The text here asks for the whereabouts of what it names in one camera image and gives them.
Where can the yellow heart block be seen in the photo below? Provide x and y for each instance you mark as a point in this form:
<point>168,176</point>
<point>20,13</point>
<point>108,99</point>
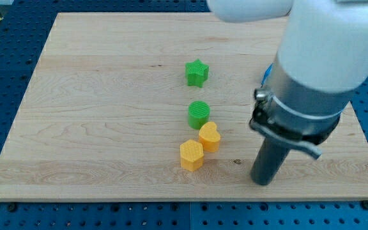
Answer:
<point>209,137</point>

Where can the green cylinder block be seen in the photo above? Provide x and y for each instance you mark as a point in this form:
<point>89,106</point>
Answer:
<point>198,114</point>

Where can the green star block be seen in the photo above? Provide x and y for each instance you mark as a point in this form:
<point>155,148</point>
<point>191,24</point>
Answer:
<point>196,73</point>

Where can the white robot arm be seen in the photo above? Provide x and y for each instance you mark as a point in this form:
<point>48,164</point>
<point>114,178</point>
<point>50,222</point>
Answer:
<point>321,60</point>

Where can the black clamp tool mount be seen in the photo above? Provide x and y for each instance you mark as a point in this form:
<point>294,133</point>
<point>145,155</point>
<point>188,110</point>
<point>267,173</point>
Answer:
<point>288,128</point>

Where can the yellow hexagon block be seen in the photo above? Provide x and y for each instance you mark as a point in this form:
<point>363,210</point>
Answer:
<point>191,155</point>

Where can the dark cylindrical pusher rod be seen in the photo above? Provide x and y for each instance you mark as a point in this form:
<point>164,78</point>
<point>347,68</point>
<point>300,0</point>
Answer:
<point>269,159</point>

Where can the wooden board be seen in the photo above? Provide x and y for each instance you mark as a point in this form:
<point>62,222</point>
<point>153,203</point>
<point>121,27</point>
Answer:
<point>106,110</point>

